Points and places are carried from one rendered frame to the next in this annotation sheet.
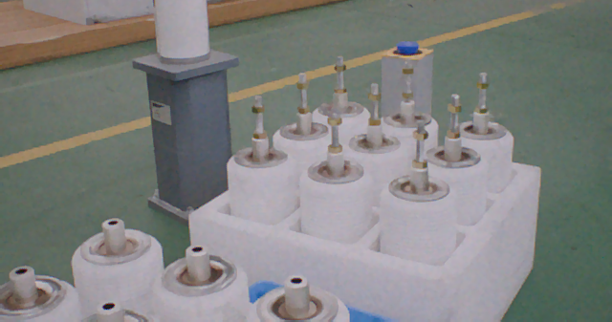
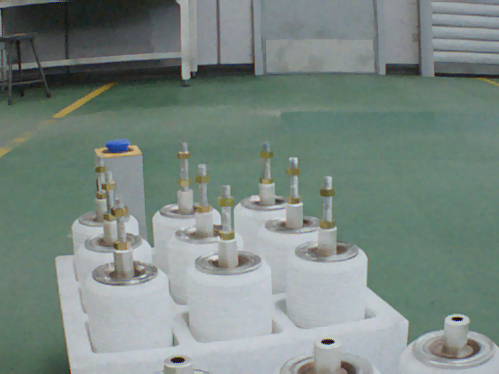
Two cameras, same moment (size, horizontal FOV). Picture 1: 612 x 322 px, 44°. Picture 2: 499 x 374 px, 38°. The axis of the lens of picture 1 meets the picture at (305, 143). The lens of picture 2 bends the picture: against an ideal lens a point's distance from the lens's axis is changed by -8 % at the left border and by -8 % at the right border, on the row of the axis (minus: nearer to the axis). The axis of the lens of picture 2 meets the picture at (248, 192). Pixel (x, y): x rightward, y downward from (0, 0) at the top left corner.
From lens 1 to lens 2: 0.65 m
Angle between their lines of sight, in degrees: 45
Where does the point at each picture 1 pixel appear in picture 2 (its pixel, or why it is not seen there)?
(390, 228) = (325, 298)
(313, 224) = (232, 326)
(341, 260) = (292, 348)
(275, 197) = (165, 313)
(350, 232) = (268, 322)
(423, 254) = (357, 312)
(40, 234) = not seen: outside the picture
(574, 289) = not seen: hidden behind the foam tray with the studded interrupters
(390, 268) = (347, 334)
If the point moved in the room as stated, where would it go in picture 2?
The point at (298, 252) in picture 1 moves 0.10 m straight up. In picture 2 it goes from (236, 360) to (233, 274)
